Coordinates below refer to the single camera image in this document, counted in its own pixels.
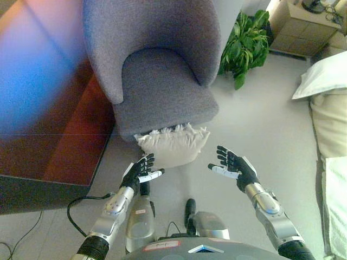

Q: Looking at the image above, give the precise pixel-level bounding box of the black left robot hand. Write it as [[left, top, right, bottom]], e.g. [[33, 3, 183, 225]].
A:
[[120, 153, 165, 191]]

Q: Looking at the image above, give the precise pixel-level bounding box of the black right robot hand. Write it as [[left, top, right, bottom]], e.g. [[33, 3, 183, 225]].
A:
[[207, 145, 260, 193]]

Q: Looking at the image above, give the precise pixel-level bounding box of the white fringed pillow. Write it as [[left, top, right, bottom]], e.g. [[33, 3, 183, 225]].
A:
[[134, 122, 211, 168]]

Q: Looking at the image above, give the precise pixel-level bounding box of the white bed pillow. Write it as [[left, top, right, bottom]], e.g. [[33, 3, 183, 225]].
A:
[[291, 50, 347, 100]]

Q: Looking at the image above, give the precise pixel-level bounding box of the silver left robot leg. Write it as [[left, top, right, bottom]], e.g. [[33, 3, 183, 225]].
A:
[[125, 181, 156, 255]]

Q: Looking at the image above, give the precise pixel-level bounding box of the silver robot leg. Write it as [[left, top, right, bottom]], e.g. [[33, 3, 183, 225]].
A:
[[184, 198, 231, 242], [125, 181, 156, 255]]

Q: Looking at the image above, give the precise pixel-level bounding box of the silver right robot leg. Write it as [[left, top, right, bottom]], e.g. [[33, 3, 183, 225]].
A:
[[184, 198, 231, 242]]

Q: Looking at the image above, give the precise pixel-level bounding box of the grey robot torso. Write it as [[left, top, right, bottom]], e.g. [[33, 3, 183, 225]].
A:
[[119, 237, 280, 260]]

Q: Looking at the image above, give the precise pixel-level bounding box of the white bed sheet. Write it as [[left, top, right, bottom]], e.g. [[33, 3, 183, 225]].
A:
[[321, 157, 347, 260]]

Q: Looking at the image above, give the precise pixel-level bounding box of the grey fabric armchair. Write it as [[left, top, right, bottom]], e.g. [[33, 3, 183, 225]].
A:
[[82, 0, 223, 144]]

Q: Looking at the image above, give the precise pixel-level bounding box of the green potted plant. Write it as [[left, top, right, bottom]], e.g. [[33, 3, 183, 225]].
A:
[[218, 9, 271, 90]]

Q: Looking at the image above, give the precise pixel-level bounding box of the beige drawer cabinet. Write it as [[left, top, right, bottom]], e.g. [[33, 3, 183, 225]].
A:
[[267, 0, 347, 57]]

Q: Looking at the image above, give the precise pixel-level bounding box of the black round lamp base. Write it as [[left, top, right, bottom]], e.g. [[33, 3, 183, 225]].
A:
[[301, 0, 326, 14]]

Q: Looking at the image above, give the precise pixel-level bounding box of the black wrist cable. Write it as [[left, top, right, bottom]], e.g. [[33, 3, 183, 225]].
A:
[[67, 191, 116, 238]]

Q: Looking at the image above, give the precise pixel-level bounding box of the thin black floor cable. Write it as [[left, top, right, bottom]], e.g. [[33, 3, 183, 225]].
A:
[[0, 210, 44, 260]]

